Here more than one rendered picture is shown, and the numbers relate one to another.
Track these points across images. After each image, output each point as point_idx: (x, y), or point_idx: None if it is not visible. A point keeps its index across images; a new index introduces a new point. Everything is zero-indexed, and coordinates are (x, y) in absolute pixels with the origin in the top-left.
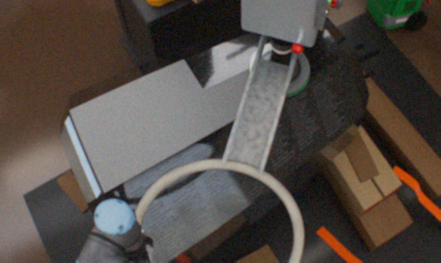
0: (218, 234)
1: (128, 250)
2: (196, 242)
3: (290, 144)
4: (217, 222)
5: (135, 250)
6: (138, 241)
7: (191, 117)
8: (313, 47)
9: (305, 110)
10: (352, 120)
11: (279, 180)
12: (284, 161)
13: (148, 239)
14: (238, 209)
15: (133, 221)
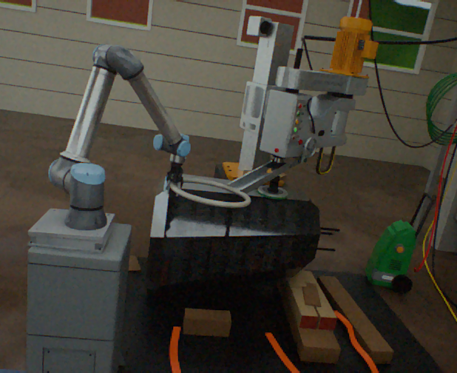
0: (207, 248)
1: (175, 160)
2: (194, 236)
3: (262, 220)
4: (211, 233)
5: (177, 162)
6: (182, 158)
7: (223, 189)
8: (294, 195)
9: (276, 211)
10: (302, 232)
11: (250, 234)
12: (256, 226)
13: (182, 177)
14: (223, 234)
15: (187, 140)
